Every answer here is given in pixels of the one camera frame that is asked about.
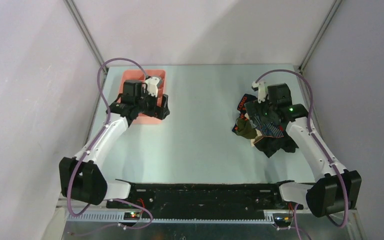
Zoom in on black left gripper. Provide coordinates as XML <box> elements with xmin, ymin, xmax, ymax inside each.
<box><xmin>135</xmin><ymin>87</ymin><xmax>170</xmax><ymax>120</ymax></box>

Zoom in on navy striped boxer underwear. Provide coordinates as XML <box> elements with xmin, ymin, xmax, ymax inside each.
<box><xmin>255</xmin><ymin>123</ymin><xmax>284</xmax><ymax>139</ymax></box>

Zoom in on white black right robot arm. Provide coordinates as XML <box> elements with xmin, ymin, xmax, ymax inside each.
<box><xmin>243</xmin><ymin>82</ymin><xmax>362</xmax><ymax>218</ymax></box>

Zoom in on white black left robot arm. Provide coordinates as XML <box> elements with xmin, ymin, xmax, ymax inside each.
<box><xmin>58</xmin><ymin>76</ymin><xmax>170</xmax><ymax>208</ymax></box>

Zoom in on olive green underwear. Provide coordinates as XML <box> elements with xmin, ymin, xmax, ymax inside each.
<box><xmin>232</xmin><ymin>117</ymin><xmax>257</xmax><ymax>140</ymax></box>

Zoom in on pink compartment tray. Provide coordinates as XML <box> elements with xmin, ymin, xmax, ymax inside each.
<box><xmin>116</xmin><ymin>69</ymin><xmax>167</xmax><ymax>126</ymax></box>

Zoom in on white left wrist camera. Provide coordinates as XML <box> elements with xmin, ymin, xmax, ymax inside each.
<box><xmin>144</xmin><ymin>76</ymin><xmax>163</xmax><ymax>98</ymax></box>

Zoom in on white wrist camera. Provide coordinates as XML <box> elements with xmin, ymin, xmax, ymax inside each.
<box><xmin>144</xmin><ymin>76</ymin><xmax>163</xmax><ymax>98</ymax></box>
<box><xmin>251</xmin><ymin>80</ymin><xmax>267</xmax><ymax>103</ymax></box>

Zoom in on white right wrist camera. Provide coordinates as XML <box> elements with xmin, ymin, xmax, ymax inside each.
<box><xmin>251</xmin><ymin>80</ymin><xmax>267</xmax><ymax>103</ymax></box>

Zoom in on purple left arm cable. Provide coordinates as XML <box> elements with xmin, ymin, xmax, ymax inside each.
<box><xmin>66</xmin><ymin>57</ymin><xmax>154</xmax><ymax>237</ymax></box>

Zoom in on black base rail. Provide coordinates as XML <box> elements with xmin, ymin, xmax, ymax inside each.
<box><xmin>106</xmin><ymin>180</ymin><xmax>304</xmax><ymax>220</ymax></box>

